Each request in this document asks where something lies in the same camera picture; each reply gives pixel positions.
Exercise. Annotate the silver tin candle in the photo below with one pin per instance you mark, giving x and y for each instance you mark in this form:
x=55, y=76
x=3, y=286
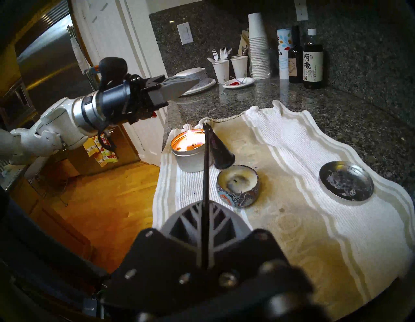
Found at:
x=189, y=159

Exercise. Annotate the white light switch plate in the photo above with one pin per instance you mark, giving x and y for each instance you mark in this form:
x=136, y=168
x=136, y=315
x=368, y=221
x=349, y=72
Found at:
x=185, y=33

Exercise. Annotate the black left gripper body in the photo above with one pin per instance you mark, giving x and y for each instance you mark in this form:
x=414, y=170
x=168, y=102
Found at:
x=120, y=104

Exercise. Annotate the soy sauce bottle white cap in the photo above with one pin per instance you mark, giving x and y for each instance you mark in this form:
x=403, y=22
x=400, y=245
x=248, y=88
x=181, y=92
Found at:
x=313, y=65

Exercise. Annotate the white salt canister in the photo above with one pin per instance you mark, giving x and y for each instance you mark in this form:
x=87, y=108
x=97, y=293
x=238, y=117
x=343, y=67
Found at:
x=282, y=55

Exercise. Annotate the white panel door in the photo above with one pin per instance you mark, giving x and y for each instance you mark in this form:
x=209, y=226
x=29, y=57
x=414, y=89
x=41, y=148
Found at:
x=129, y=39

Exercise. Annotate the bundle of wooden stirrers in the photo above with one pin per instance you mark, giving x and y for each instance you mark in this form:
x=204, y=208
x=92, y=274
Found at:
x=243, y=43

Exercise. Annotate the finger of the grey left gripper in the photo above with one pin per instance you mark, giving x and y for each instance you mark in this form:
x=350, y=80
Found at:
x=155, y=80
x=175, y=87

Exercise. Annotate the colourful patterned cloth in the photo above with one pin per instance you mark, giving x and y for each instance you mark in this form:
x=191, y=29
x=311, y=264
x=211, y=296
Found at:
x=103, y=152

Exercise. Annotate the stack of white paper cups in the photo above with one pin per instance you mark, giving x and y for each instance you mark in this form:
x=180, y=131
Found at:
x=258, y=48

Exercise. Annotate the small patterned tin candle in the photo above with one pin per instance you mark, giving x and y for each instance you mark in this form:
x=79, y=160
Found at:
x=238, y=191

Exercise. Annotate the black metal candle snuffer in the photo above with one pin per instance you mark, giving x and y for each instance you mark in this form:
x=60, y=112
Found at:
x=222, y=152

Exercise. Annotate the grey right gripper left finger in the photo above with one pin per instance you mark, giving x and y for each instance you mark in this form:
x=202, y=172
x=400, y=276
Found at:
x=168, y=253

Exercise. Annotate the white beige striped towel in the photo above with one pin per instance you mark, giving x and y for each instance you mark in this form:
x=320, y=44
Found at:
x=324, y=233

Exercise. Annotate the stack of paper bowls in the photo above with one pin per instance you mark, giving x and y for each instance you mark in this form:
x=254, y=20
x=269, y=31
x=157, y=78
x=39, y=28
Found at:
x=194, y=73

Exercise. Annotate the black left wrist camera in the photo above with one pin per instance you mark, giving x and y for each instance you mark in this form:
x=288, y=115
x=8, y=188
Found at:
x=112, y=71

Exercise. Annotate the stainless steel refrigerator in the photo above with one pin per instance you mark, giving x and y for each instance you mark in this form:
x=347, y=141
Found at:
x=48, y=65

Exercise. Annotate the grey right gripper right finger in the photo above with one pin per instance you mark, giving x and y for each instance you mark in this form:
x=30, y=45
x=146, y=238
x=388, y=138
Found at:
x=243, y=250

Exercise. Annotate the dark olive oil bottle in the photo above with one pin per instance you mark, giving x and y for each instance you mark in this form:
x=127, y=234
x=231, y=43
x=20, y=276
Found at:
x=295, y=61

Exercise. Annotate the round silver metal dish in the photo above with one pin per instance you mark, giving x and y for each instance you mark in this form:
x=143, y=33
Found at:
x=346, y=183

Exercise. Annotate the stack of paper plates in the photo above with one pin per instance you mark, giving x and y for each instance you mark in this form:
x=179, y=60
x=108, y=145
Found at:
x=204, y=86

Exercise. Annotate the white hanging dish towel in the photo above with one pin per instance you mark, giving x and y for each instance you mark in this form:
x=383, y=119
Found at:
x=79, y=55

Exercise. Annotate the small plate with wrappers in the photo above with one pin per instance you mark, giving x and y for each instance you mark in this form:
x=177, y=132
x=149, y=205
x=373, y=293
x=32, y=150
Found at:
x=240, y=83

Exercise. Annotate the white paper cup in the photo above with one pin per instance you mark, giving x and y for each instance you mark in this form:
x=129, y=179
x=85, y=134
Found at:
x=240, y=66
x=221, y=72

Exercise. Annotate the white wall outlet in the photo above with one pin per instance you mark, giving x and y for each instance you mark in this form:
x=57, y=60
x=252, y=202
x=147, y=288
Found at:
x=301, y=9

